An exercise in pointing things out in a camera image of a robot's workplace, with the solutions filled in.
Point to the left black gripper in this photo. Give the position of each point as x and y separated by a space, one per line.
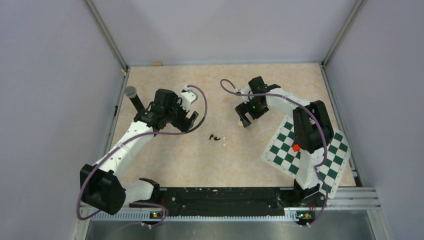
182 124

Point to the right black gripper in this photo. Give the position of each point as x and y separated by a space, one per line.
243 108

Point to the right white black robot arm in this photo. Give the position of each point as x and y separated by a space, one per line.
313 129

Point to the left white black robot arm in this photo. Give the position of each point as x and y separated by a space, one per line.
100 185

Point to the green white chessboard mat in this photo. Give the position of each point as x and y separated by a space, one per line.
280 155

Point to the red block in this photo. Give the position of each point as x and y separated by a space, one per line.
296 147

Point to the black microphone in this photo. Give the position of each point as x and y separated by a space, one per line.
131 93

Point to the small wooden piece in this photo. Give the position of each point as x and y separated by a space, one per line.
157 64

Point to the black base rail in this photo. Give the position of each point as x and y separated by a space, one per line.
232 201

